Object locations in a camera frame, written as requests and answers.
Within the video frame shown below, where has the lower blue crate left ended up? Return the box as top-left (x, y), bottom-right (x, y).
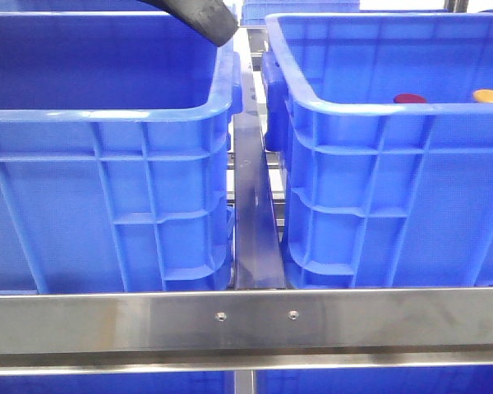
top-left (0, 372), bottom-right (234, 393)

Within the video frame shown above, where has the blue target crate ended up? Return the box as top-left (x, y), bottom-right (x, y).
top-left (263, 13), bottom-right (493, 289)

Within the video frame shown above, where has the blue source crate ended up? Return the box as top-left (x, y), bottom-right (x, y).
top-left (0, 11), bottom-right (242, 295)

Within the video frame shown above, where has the red push button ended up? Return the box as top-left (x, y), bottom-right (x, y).
top-left (394, 93), bottom-right (427, 104)

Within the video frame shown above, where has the steel rack rail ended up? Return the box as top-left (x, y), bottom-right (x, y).
top-left (0, 287), bottom-right (493, 375)

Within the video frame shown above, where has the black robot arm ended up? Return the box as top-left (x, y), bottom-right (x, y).
top-left (145, 0), bottom-right (239, 47)

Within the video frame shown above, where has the far blue crate tall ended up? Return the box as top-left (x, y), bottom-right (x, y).
top-left (241, 0), bottom-right (361, 26)

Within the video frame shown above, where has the lower blue crate right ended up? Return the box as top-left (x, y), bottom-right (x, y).
top-left (257, 365), bottom-right (493, 393)

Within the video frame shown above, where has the steel centre divider bar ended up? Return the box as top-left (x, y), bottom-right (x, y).
top-left (233, 28), bottom-right (286, 290)

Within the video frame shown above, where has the yellow push button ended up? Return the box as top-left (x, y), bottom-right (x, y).
top-left (472, 89), bottom-right (493, 103)

